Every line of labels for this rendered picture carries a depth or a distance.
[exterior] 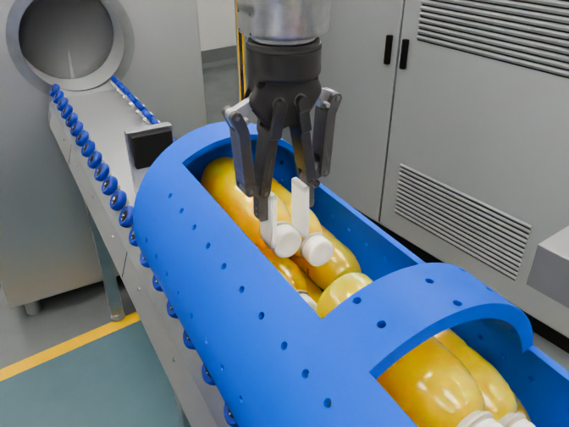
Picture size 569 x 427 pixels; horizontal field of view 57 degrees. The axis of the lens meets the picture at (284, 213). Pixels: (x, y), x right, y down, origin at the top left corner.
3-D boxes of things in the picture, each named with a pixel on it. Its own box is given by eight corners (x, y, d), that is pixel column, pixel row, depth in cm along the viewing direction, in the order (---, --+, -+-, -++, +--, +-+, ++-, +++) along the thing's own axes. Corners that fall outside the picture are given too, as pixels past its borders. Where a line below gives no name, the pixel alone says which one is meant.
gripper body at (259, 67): (301, 24, 56) (300, 108, 60) (228, 33, 52) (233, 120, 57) (341, 37, 50) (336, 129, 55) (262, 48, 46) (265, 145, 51)
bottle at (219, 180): (206, 205, 79) (262, 271, 65) (193, 166, 75) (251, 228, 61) (247, 187, 81) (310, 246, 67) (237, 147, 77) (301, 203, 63)
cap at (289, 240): (270, 256, 65) (277, 263, 63) (264, 231, 62) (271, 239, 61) (296, 242, 66) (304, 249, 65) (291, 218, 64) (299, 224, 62)
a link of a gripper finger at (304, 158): (278, 89, 56) (289, 85, 56) (295, 176, 62) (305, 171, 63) (295, 100, 53) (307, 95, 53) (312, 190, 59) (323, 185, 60)
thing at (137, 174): (175, 182, 124) (168, 121, 116) (181, 189, 121) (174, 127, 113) (134, 192, 120) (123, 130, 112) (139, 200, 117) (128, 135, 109)
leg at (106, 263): (123, 311, 222) (95, 180, 189) (126, 319, 218) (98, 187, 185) (109, 315, 219) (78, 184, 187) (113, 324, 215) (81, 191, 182)
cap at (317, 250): (330, 237, 70) (338, 244, 69) (317, 262, 71) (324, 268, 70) (310, 231, 68) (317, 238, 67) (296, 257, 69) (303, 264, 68)
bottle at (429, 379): (356, 257, 53) (505, 389, 39) (378, 293, 57) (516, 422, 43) (303, 303, 52) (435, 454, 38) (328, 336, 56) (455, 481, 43)
